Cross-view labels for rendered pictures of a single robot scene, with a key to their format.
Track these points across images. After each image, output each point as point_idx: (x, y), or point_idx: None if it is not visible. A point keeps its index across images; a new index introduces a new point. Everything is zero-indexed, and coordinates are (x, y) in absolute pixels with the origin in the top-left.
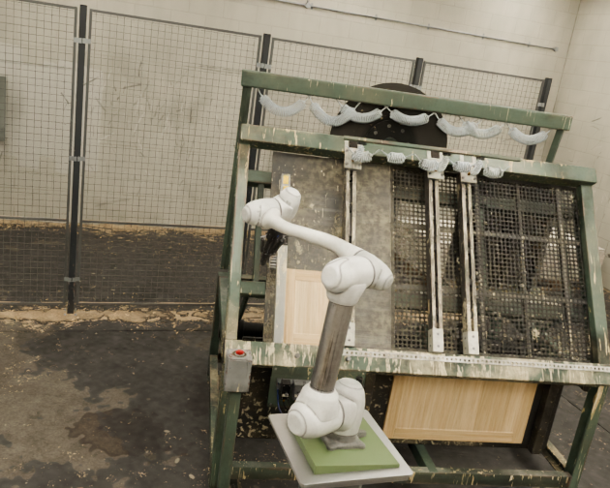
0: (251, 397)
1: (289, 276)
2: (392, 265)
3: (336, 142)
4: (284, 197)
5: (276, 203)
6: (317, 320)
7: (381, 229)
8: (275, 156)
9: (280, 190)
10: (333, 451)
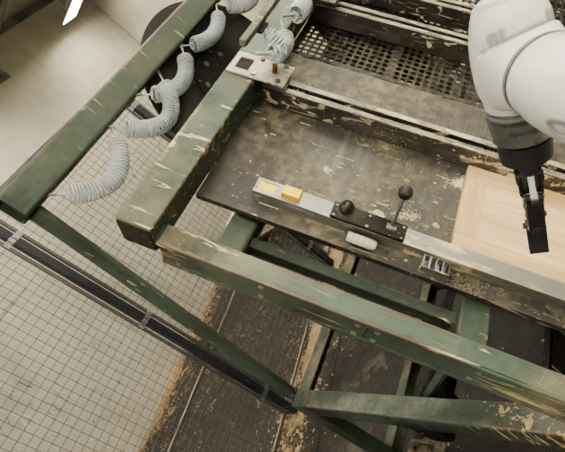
0: None
1: (468, 246)
2: (458, 99)
3: (230, 84)
4: (531, 13)
5: None
6: (559, 230)
7: (395, 92)
8: (207, 194)
9: (282, 206)
10: None
